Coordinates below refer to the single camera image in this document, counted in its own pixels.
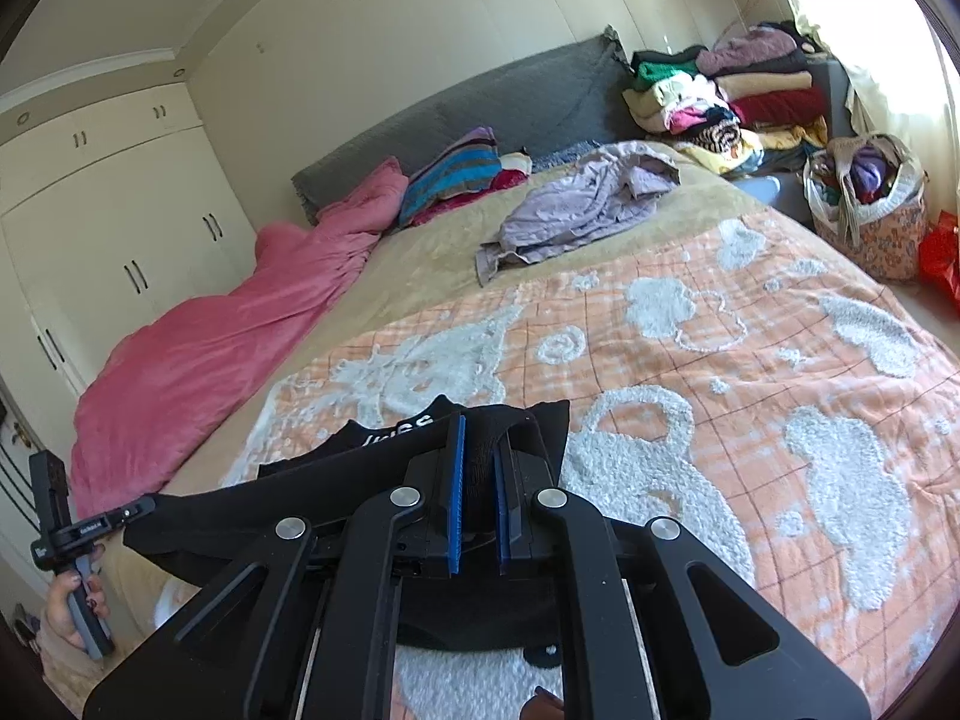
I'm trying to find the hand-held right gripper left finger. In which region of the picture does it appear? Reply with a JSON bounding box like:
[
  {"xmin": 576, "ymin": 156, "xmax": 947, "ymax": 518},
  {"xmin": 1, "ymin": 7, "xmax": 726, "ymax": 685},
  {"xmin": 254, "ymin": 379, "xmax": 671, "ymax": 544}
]
[{"xmin": 82, "ymin": 412, "xmax": 469, "ymax": 720}]

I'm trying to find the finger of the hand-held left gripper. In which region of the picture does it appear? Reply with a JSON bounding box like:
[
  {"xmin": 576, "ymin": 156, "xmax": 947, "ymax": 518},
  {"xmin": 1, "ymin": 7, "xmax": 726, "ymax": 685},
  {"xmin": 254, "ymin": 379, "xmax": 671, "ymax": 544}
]
[{"xmin": 112, "ymin": 493, "xmax": 160, "ymax": 531}]

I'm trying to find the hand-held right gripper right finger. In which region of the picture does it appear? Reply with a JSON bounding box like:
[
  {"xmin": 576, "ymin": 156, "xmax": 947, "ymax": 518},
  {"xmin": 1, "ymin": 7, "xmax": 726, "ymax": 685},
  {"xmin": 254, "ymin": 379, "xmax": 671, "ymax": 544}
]
[{"xmin": 493, "ymin": 448, "xmax": 872, "ymax": 720}]

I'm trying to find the black sweater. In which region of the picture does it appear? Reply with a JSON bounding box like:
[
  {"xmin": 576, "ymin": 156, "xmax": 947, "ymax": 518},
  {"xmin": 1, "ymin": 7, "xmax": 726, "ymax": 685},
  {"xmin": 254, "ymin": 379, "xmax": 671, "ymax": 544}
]
[{"xmin": 124, "ymin": 401, "xmax": 572, "ymax": 655}]

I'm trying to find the pile of folded clothes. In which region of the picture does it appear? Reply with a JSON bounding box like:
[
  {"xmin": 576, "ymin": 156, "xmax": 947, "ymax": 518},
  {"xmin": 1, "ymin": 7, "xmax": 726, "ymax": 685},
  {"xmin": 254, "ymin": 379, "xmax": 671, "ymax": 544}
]
[{"xmin": 622, "ymin": 26, "xmax": 830, "ymax": 175}]

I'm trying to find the floral bag of clothes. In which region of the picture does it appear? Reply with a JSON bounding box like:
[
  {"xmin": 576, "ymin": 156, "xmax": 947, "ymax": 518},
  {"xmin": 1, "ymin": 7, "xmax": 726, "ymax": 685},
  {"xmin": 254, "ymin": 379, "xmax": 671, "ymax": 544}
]
[{"xmin": 802, "ymin": 133, "xmax": 929, "ymax": 283}]

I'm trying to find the person's left hand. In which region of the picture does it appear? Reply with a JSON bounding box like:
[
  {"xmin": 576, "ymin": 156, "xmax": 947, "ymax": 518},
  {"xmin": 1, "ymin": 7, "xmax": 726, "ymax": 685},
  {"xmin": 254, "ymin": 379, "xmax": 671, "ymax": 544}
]
[{"xmin": 42, "ymin": 570, "xmax": 111, "ymax": 651}]

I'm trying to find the pink duvet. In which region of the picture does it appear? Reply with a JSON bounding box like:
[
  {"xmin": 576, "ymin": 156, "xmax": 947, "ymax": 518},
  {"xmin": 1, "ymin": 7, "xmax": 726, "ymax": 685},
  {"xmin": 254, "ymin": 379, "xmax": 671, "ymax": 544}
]
[{"xmin": 69, "ymin": 157, "xmax": 410, "ymax": 520}]

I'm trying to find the beige bed sheet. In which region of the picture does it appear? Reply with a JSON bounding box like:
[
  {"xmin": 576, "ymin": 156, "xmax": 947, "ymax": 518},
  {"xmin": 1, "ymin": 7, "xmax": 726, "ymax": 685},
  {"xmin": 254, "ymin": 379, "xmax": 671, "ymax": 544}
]
[{"xmin": 97, "ymin": 142, "xmax": 782, "ymax": 616}]

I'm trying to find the orange patterned fleece blanket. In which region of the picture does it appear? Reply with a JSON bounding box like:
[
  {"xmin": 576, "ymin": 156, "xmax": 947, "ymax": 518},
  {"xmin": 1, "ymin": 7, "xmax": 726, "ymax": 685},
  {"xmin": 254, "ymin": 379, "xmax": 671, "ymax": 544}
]
[{"xmin": 217, "ymin": 206, "xmax": 960, "ymax": 720}]

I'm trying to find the white wardrobe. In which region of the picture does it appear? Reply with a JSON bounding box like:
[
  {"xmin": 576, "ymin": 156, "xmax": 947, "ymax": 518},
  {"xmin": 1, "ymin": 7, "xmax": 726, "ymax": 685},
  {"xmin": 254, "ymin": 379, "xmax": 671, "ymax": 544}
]
[{"xmin": 0, "ymin": 82, "xmax": 257, "ymax": 400}]

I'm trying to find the crumpled lilac garment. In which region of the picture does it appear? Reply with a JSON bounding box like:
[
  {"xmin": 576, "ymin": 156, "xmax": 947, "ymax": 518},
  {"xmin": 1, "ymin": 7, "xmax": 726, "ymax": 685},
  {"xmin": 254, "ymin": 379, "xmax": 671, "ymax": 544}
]
[{"xmin": 475, "ymin": 141, "xmax": 683, "ymax": 287}]

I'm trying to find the striped pillow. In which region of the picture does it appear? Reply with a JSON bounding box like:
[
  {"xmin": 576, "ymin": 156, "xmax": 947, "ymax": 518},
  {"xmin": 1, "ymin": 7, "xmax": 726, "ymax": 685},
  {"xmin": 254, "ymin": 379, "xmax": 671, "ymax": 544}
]
[{"xmin": 396, "ymin": 127, "xmax": 503, "ymax": 230}]

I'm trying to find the magenta cloth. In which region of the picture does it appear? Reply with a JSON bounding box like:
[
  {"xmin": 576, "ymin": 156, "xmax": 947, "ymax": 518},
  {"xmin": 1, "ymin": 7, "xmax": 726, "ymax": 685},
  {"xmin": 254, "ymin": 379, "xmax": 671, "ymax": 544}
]
[{"xmin": 409, "ymin": 154, "xmax": 532, "ymax": 226}]

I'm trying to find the grey padded headboard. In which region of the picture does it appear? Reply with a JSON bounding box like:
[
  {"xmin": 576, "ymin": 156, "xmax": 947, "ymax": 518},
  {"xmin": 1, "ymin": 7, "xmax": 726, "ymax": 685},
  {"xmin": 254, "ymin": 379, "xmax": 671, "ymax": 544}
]
[{"xmin": 291, "ymin": 26, "xmax": 628, "ymax": 227}]

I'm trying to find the red bag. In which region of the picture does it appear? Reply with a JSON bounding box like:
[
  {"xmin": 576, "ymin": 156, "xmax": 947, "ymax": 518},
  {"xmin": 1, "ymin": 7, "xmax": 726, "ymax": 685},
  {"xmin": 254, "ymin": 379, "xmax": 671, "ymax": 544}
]
[{"xmin": 918, "ymin": 211, "xmax": 960, "ymax": 302}]

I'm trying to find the grey chair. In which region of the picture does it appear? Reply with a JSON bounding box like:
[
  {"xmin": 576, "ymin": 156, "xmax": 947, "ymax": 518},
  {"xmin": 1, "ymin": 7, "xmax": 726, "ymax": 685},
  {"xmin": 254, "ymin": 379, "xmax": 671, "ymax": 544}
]
[{"xmin": 812, "ymin": 58, "xmax": 854, "ymax": 145}]

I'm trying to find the cream curtain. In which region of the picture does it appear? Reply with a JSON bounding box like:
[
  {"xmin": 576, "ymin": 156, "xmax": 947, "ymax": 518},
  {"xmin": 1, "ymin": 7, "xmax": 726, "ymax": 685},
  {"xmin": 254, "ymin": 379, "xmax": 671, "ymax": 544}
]
[{"xmin": 757, "ymin": 0, "xmax": 960, "ymax": 212}]

